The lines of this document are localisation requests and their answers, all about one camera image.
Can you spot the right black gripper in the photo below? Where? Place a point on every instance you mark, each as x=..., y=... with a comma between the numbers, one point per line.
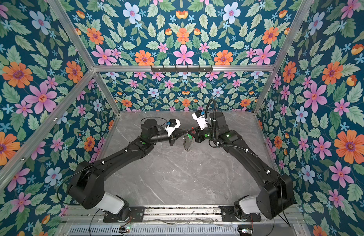
x=198, y=135

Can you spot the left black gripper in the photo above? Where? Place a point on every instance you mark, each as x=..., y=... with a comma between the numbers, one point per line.
x=171, y=137

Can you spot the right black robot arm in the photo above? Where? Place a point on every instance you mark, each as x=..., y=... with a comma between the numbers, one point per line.
x=276, y=190

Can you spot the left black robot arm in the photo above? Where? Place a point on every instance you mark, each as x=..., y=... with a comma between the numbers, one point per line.
x=87, y=184

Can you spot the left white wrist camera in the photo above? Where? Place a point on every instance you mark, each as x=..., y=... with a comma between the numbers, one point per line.
x=172, y=125

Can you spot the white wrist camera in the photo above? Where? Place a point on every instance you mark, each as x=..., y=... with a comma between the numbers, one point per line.
x=199, y=117
x=172, y=125

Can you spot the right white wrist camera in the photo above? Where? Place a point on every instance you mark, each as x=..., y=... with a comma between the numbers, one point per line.
x=199, y=117

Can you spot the black wall hook rack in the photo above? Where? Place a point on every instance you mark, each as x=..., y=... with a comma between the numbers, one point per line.
x=177, y=69

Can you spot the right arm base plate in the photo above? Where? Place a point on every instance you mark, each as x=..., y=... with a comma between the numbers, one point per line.
x=235, y=214

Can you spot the aluminium mounting rail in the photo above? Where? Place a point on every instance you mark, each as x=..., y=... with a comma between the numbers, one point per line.
x=179, y=214

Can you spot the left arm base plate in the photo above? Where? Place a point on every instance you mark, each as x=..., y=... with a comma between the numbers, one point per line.
x=126, y=215

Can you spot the white slotted cable duct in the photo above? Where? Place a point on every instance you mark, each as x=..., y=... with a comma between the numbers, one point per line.
x=154, y=230

